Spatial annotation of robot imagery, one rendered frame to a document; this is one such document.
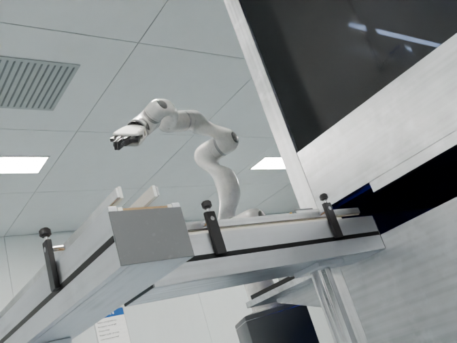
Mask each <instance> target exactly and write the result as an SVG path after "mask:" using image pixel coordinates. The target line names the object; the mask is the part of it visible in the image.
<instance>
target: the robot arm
mask: <svg viewBox="0 0 457 343"><path fill-rule="evenodd" d="M157 128H159V129H160V130H161V131H163V132H166V133H172V132H180V131H191V132H192V133H195V134H197V135H204V136H210V137H212V138H211V139H210V140H207V141H206V142H205V143H203V144H201V145H200V146H199V147H198V148H197V149H196V150H195V153H194V159H195V162H196V164H197V165H198V166H199V167H200V168H201V169H203V170H205V171H206V172H208V173H209V174H210V175H211V176H212V178H213V179H214V182H215V185H216V189H217V192H218V196H219V204H220V205H219V213H218V220H222V219H230V218H245V217H253V216H266V215H265V213H264V212H263V211H262V210H259V209H257V208H251V209H249V210H246V211H244V212H242V213H240V214H238V215H236V216H235V212H236V209H237V206H238V204H239V200H240V196H241V192H240V188H239V183H238V180H237V177H236V175H235V172H234V171H233V170H232V169H230V168H228V167H225V166H222V165H220V164H219V160H220V159H221V158H222V157H224V156H226V155H227V154H229V153H231V152H232V151H234V150H235V149H236V148H237V146H238V144H239V138H238V137H237V134H236V133H235V132H234V131H232V130H231V129H228V128H226V127H221V126H218V125H215V124H214V123H212V122H210V121H208V119H206V117H204V115H202V113H200V112H198V111H196V110H179V111H177V109H176V107H175V106H174V105H173V104H172V103H171V102H170V101H169V100H167V99H154V100H152V101H151V102H150V103H149V104H148V105H147V106H146V108H145V109H144V110H143V111H142V112H141V113H140V114H139V115H138V116H136V117H135V118H134V119H132V120H131V121H129V122H128V124H127V126H125V127H122V128H120V129H119V130H117V131H115V132H114V133H113V135H115V136H113V137H111V138H110V141H111V142H113V146H114V150H120V149H121V148H123V147H137V146H139V145H140V144H142V143H143V141H144V140H145V138H146V137H147V136H149V134H151V133H152V132H153V131H154V130H155V129H157ZM272 284H274V282H273V279H272V280H266V281H261V282H255V283H251V284H245V285H244V287H245V289H246V293H247V295H248V299H249V301H250V300H252V299H251V297H250V296H251V295H253V294H255V293H257V292H259V291H261V290H263V289H265V288H267V287H269V286H271V285H272ZM281 305H284V304H281V303H278V302H273V303H270V304H265V305H261V306H255V307H252V308H251V309H252V313H251V314H254V313H257V312H261V311H263V310H268V309H270V308H274V307H277V306H281ZM249 315H250V314H249Z"/></svg>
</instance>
